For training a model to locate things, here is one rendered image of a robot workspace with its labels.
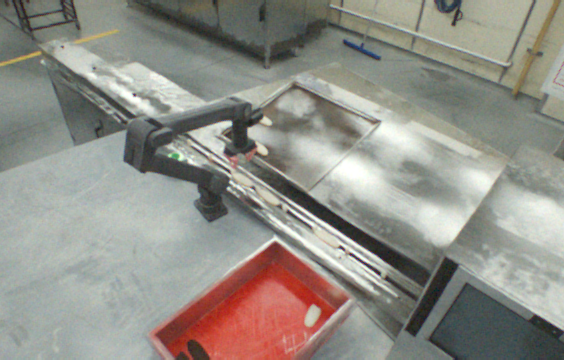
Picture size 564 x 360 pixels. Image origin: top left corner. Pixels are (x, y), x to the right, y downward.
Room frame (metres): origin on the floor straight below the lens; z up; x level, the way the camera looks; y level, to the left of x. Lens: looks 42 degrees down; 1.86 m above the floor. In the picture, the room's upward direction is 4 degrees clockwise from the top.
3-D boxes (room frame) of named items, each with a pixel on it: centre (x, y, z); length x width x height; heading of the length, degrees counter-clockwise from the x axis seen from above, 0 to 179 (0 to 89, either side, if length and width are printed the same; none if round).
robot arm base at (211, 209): (0.99, 0.28, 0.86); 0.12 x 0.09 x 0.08; 41
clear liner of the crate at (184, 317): (0.51, 0.06, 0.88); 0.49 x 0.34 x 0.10; 140
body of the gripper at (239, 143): (1.13, 0.18, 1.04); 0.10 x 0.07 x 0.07; 141
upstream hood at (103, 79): (1.80, 1.02, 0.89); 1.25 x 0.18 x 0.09; 51
